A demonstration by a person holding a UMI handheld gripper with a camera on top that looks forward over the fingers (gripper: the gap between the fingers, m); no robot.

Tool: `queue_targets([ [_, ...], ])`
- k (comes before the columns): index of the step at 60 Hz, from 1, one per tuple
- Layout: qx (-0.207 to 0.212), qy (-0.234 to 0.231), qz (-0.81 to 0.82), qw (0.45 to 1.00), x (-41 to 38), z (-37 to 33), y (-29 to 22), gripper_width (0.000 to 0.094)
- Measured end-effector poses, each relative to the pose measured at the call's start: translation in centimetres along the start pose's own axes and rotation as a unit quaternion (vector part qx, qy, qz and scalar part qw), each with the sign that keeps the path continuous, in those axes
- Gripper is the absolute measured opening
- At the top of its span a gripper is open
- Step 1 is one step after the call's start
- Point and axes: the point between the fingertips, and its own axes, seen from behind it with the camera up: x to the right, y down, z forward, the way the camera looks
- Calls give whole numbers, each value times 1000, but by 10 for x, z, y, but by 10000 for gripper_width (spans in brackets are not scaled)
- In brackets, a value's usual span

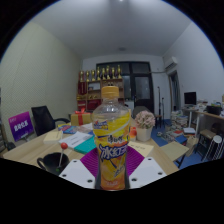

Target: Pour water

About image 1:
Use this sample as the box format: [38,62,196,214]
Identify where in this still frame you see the black office chair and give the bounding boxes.
[30,105,71,137]

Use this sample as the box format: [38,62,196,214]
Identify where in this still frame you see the purple sign board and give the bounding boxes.
[8,111,35,142]

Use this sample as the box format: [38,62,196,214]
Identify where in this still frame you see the black microphone stand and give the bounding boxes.
[156,86,167,129]

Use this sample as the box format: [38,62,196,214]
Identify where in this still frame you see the black box on desk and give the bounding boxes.
[205,105,223,116]

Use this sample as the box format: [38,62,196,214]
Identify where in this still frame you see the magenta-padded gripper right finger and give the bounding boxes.
[125,146,168,190]

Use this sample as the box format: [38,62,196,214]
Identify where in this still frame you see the blue books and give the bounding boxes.
[57,123,79,135]

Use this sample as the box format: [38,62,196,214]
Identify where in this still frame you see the black computer monitor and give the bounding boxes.
[183,91,198,106]

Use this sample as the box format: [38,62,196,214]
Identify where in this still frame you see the small low wooden table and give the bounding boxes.
[159,141,190,169]

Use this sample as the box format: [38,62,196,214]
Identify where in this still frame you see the wooden shelf unit with trophies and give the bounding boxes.
[76,64,125,113]

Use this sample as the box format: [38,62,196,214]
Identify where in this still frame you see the black polka dot mug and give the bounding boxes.
[36,152,70,176]

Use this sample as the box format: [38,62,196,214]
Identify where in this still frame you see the yellow gift box red ribbon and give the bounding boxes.
[70,108,93,127]

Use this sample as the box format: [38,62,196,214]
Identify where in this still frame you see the white paper booklet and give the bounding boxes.
[58,130,94,149]

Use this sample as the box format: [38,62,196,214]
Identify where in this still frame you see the pile of books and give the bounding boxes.
[156,109,198,144]

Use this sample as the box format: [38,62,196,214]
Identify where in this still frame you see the wooden square stool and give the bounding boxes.
[194,129,217,154]

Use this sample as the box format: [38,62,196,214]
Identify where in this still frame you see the yellow iced tea bottle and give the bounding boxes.
[91,85,132,191]

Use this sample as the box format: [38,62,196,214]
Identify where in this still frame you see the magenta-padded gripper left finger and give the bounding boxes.
[59,147,101,190]

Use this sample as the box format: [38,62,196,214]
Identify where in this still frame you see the red-headed stick in mug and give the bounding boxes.
[58,142,69,168]

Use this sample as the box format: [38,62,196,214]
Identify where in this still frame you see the teal book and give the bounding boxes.
[73,134,98,155]

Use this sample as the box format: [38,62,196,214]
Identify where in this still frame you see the dark glass double door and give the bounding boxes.
[95,61,155,114]

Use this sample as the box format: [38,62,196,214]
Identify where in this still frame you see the long wooden side desk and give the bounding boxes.
[181,106,224,135]

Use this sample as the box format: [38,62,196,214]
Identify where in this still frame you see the pale yellow notepad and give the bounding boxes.
[43,129,64,145]
[128,140,155,158]

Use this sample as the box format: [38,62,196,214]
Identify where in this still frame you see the white wall air conditioner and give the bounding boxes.
[163,56,179,70]

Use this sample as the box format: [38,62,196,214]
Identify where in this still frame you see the grey armchair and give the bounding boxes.
[132,105,153,118]

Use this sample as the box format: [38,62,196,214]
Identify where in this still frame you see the pink flowers in white pot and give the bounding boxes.
[134,110,156,143]

